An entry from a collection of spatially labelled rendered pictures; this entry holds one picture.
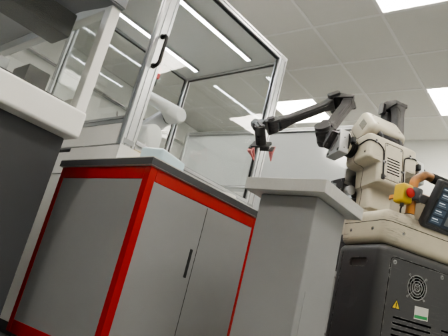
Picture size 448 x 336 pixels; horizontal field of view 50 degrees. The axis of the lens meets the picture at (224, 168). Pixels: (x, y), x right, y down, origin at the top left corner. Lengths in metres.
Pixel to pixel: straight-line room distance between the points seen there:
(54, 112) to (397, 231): 1.25
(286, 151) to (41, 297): 2.98
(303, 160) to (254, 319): 2.94
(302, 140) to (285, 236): 2.96
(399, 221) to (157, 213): 0.82
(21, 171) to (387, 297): 1.30
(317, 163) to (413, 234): 2.47
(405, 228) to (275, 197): 0.51
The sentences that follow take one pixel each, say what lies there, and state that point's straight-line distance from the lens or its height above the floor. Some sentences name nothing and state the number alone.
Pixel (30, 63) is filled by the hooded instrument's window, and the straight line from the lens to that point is 1.80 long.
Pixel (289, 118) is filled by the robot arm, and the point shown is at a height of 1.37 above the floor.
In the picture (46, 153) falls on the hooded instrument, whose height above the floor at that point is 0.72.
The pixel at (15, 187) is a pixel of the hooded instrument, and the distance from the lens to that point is 1.80.
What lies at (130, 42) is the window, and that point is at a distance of 2.65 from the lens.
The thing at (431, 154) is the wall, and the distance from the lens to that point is 6.11.
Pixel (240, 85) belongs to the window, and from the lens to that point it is 2.89.
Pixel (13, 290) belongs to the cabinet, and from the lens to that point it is 2.60.
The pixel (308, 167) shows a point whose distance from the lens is 4.22.
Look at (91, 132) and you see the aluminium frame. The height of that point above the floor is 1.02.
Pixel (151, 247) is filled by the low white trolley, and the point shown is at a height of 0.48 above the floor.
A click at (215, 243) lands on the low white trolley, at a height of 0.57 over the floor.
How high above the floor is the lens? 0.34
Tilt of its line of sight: 16 degrees up
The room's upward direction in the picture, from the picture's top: 14 degrees clockwise
